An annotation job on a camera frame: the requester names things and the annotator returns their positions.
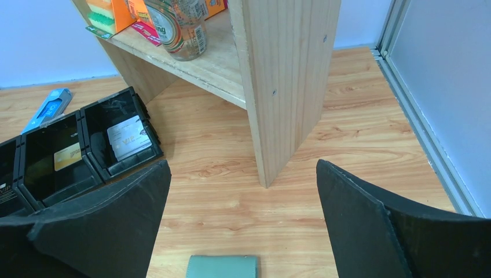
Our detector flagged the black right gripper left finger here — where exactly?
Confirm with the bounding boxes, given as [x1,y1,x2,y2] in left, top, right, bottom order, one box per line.
[1,160,171,277]

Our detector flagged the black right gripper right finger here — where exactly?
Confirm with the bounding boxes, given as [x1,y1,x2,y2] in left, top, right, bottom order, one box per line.
[316,160,490,277]

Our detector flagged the teal leather card holder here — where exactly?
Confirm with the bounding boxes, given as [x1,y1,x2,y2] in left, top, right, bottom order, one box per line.
[186,255,259,278]

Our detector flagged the black VIP card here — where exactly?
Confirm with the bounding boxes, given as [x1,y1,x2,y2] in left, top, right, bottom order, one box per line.
[1,183,18,204]

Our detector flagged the gold card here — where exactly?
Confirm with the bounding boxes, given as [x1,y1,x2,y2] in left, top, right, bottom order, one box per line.
[53,142,82,171]

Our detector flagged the silver VIP card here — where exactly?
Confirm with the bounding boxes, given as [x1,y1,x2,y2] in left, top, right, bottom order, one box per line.
[107,115,152,161]

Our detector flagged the black three-compartment tray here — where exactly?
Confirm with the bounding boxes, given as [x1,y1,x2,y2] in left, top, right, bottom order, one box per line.
[1,87,163,217]

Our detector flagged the blue rectangular box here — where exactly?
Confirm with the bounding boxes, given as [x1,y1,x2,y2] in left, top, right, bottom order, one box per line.
[21,88,73,134]

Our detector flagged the pink flat packet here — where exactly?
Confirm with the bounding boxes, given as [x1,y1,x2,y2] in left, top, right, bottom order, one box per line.
[131,21,162,46]

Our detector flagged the wooden shelf unit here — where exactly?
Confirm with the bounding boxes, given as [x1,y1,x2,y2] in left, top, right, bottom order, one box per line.
[71,0,342,189]

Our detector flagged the stacked colourful sponges pack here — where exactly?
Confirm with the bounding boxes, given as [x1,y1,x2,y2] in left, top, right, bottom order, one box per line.
[86,0,137,39]

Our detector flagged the glass bottle left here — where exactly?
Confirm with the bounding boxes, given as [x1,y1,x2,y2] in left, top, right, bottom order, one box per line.
[149,4,207,61]

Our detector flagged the orange snack box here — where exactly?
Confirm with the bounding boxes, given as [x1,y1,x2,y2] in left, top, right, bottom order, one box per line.
[125,0,228,28]

